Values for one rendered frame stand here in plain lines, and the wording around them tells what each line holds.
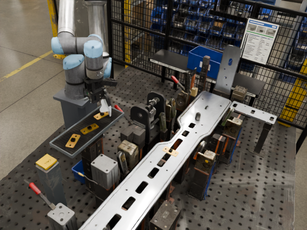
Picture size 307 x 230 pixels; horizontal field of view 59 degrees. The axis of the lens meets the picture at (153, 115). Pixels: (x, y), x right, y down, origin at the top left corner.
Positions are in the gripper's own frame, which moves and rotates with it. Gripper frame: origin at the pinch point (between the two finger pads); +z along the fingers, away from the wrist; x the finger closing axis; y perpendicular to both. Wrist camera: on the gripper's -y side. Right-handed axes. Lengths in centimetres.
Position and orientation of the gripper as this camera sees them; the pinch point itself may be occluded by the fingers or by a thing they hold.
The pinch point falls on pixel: (101, 109)
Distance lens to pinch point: 138.1
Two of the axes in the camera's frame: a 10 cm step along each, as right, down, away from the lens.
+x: 7.3, 4.6, -5.1
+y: -6.8, 4.2, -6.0
